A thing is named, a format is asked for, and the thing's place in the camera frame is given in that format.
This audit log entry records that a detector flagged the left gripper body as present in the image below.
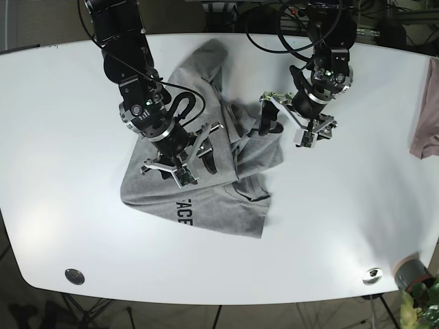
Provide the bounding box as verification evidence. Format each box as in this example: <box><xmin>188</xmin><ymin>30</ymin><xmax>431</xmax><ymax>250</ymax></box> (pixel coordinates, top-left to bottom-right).
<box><xmin>284</xmin><ymin>65</ymin><xmax>353</xmax><ymax>147</ymax></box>

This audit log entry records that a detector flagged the pink T-shirt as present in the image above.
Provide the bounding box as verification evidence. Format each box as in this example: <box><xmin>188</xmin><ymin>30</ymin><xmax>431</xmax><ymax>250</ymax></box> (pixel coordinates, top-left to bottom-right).
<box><xmin>410</xmin><ymin>58</ymin><xmax>438</xmax><ymax>160</ymax></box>

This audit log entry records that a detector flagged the metal table grommet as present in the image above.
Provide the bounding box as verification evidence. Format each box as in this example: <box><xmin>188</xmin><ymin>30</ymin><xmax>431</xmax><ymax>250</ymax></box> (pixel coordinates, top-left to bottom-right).
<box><xmin>362</xmin><ymin>267</ymin><xmax>383</xmax><ymax>285</ymax></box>
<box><xmin>64</xmin><ymin>268</ymin><xmax>85</xmax><ymax>285</ymax></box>

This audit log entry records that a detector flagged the left metal table grommet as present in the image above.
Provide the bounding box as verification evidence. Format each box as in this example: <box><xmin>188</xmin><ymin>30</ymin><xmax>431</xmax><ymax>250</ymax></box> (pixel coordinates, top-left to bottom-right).
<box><xmin>64</xmin><ymin>268</ymin><xmax>85</xmax><ymax>285</ymax></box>

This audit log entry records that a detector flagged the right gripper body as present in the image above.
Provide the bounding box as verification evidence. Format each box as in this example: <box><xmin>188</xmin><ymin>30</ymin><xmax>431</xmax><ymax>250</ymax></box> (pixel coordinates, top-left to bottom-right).
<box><xmin>118</xmin><ymin>103</ymin><xmax>210</xmax><ymax>189</ymax></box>

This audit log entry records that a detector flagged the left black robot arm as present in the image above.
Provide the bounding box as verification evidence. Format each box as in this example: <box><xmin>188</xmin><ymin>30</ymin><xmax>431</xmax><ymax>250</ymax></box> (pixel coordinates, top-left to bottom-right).
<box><xmin>258</xmin><ymin>1</ymin><xmax>357</xmax><ymax>148</ymax></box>

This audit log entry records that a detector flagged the green plant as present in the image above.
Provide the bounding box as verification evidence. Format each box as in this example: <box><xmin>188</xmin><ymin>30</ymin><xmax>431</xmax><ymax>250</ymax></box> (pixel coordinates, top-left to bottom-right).
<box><xmin>400</xmin><ymin>277</ymin><xmax>438</xmax><ymax>329</ymax></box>

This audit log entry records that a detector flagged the light grey T-shirt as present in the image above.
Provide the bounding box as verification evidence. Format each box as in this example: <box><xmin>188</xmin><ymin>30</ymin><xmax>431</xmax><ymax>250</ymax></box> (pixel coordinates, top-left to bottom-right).
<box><xmin>120</xmin><ymin>39</ymin><xmax>283</xmax><ymax>239</ymax></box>

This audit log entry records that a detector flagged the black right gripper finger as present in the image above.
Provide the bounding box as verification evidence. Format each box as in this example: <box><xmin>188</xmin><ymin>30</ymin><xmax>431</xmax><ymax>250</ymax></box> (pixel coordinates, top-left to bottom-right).
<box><xmin>140</xmin><ymin>158</ymin><xmax>182</xmax><ymax>180</ymax></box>
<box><xmin>189</xmin><ymin>122</ymin><xmax>224</xmax><ymax>161</ymax></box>

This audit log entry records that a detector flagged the grey plant pot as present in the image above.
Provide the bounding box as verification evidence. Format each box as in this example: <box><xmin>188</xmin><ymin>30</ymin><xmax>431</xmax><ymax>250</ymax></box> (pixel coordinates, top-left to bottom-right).
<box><xmin>393</xmin><ymin>253</ymin><xmax>435</xmax><ymax>292</ymax></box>

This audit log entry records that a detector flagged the right metal table grommet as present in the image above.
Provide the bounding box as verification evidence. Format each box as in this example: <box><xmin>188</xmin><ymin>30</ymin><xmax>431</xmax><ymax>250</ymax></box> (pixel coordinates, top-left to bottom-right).
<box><xmin>362</xmin><ymin>267</ymin><xmax>383</xmax><ymax>285</ymax></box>

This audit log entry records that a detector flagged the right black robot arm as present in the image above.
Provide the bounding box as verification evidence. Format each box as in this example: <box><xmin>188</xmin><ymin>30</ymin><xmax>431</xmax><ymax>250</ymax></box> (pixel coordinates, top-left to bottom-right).
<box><xmin>77</xmin><ymin>1</ymin><xmax>222</xmax><ymax>187</ymax></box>

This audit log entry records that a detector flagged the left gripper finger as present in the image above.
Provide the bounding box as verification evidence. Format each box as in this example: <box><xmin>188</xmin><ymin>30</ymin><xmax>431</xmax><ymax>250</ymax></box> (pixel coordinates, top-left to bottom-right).
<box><xmin>258</xmin><ymin>92</ymin><xmax>293</xmax><ymax>136</ymax></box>
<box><xmin>300</xmin><ymin>118</ymin><xmax>337</xmax><ymax>148</ymax></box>

